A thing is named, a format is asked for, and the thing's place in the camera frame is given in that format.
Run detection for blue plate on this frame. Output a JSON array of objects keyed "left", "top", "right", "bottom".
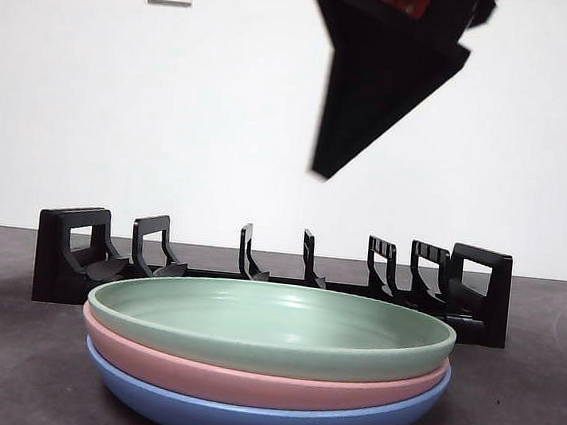
[{"left": 78, "top": 333, "right": 454, "bottom": 425}]

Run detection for black dish rack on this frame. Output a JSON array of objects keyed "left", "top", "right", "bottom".
[{"left": 30, "top": 201, "right": 516, "bottom": 349}]

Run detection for pink plate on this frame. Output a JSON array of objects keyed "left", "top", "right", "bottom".
[{"left": 74, "top": 301, "right": 455, "bottom": 425}]

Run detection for green plate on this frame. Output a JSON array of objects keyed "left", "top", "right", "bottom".
[{"left": 81, "top": 264, "right": 461, "bottom": 394}]

